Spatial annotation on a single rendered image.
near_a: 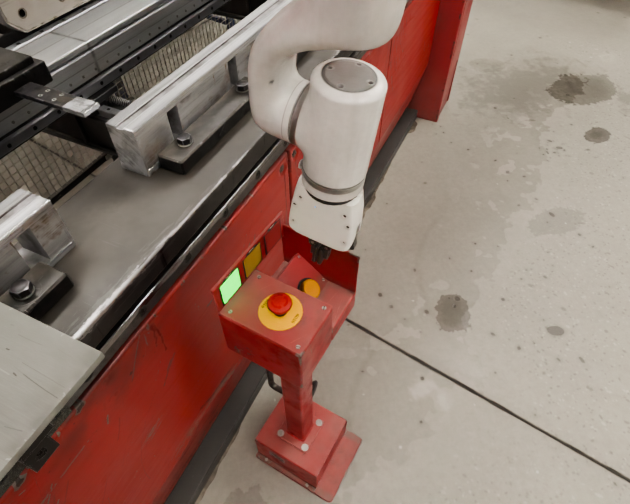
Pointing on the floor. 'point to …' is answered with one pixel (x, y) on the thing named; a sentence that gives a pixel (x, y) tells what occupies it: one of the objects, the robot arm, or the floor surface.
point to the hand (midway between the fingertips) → (321, 249)
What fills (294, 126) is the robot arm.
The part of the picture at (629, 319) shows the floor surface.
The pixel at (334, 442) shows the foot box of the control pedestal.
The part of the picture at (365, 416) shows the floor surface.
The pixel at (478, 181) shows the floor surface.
